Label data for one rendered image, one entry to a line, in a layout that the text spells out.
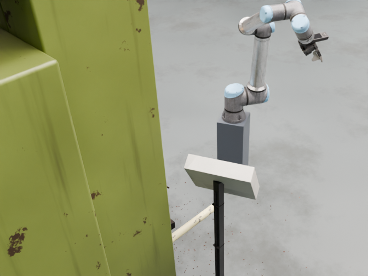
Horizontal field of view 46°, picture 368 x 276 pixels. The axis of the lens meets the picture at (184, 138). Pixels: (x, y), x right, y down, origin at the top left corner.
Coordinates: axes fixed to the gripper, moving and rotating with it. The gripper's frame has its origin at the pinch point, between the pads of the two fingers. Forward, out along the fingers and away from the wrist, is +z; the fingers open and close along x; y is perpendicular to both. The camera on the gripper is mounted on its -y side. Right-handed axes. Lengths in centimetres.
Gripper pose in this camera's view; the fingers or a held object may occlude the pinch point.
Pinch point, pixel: (317, 52)
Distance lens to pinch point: 280.2
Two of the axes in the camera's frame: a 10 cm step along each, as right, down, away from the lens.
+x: 3.2, 8.1, -4.9
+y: -8.3, 4.9, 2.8
